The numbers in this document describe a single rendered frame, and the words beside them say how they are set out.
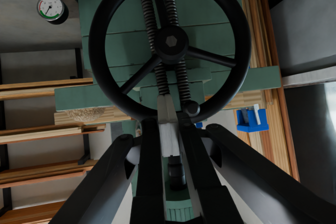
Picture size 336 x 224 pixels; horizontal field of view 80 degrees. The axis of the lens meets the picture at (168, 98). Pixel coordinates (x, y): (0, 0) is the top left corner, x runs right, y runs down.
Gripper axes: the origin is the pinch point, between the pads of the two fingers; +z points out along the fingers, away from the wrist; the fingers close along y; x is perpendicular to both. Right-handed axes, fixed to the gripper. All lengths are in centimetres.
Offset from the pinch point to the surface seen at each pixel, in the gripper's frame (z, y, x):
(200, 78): 25.7, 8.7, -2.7
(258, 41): 160, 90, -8
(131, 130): 59, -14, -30
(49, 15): 35.3, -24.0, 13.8
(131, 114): 15.1, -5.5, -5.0
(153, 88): 25.3, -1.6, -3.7
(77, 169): 183, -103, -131
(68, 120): 47, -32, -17
